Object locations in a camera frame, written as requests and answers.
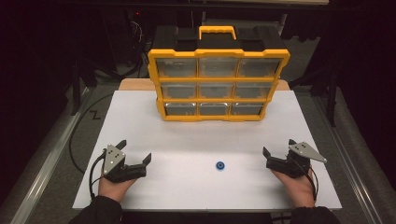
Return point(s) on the yellow black organizer cabinet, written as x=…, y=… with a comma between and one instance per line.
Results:
x=218, y=53

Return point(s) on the metal floor rail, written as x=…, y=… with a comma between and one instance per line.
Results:
x=46, y=168
x=345, y=161

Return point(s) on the person's right hand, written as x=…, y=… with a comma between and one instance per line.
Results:
x=300, y=189

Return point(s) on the person's left black sleeve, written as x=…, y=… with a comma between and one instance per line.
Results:
x=99, y=211

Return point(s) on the person's black sleeve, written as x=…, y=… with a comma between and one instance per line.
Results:
x=314, y=216
x=99, y=211

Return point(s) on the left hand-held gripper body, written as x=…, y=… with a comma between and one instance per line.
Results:
x=113, y=160

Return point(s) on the person's right black sleeve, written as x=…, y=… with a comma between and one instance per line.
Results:
x=314, y=216

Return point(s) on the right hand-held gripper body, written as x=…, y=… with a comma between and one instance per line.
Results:
x=295, y=161

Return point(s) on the white board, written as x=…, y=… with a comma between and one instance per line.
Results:
x=186, y=140

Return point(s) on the grid of transparent drawers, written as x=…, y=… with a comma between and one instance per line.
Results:
x=177, y=67

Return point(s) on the clear plastic drawer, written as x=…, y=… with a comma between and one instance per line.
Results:
x=260, y=67

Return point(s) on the black metal stand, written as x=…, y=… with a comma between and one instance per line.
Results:
x=332, y=93
x=76, y=90

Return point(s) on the person's left hand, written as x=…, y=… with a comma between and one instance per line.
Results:
x=113, y=189

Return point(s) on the small blue wheel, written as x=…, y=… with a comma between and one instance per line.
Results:
x=220, y=165

